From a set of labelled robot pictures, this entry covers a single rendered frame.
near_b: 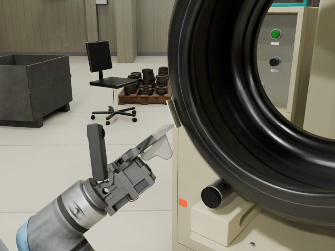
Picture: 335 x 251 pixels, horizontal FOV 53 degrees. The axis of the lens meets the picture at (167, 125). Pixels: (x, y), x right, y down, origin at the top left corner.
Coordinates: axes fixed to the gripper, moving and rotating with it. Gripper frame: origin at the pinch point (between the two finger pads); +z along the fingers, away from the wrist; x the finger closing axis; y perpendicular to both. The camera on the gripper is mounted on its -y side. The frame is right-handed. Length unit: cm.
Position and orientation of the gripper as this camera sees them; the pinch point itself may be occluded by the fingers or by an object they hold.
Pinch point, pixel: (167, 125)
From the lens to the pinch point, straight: 67.9
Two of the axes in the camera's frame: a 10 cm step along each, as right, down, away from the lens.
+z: 7.9, -6.2, 0.2
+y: 6.2, 7.9, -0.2
